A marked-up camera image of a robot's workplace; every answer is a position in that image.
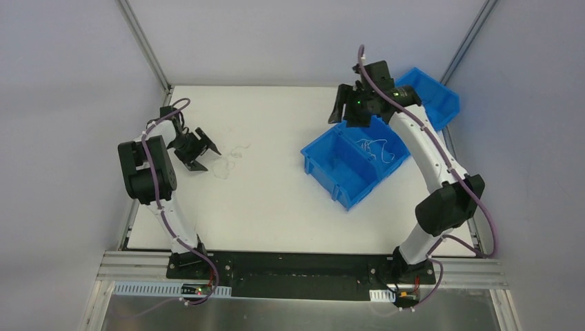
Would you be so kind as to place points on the right white cable duct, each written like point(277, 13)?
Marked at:
point(384, 296)

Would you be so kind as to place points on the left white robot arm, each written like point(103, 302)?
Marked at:
point(149, 177)

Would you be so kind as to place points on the aluminium frame rail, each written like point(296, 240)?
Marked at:
point(133, 266)

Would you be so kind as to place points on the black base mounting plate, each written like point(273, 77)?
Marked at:
point(278, 275)

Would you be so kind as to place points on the white cable duct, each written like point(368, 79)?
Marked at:
point(384, 296)
point(188, 290)

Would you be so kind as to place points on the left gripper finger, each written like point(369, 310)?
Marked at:
point(206, 143)
point(195, 166)

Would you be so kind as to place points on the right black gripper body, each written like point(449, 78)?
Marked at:
point(355, 104)

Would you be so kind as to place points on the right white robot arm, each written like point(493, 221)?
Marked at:
point(453, 195)

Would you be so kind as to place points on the left white cable duct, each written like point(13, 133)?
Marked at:
point(188, 290)

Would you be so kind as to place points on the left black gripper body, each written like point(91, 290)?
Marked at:
point(192, 147)

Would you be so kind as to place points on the blue compartment bin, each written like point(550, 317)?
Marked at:
point(350, 162)

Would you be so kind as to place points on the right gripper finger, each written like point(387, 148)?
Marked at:
point(336, 115)
point(361, 122)

